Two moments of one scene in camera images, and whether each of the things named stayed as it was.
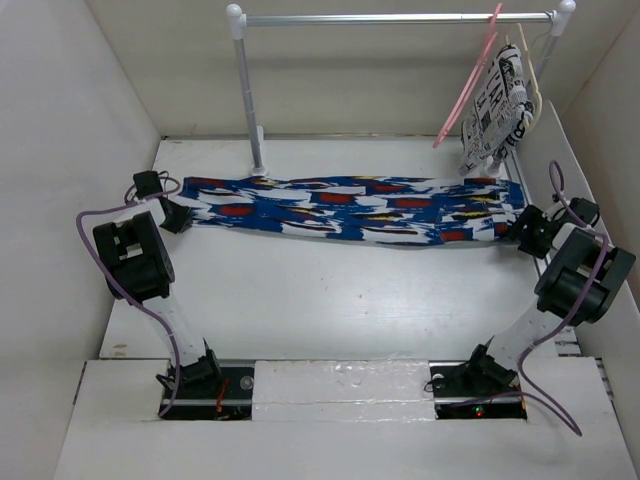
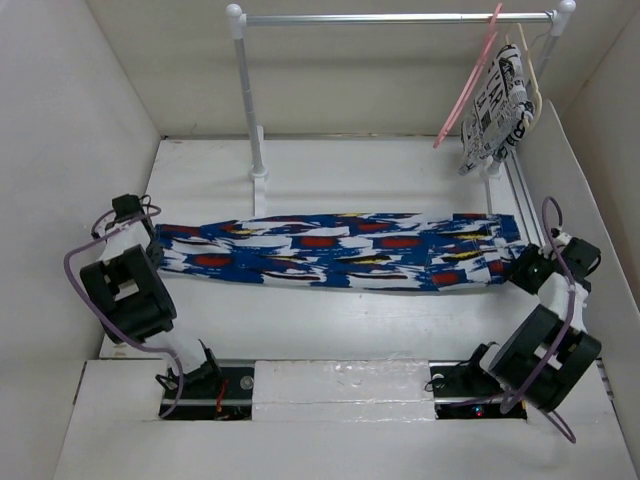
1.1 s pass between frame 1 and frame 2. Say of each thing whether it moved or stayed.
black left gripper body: moved
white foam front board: stayed
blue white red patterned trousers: moved
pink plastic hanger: stayed
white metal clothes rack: stayed
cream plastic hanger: stayed
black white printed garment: stayed
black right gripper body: moved
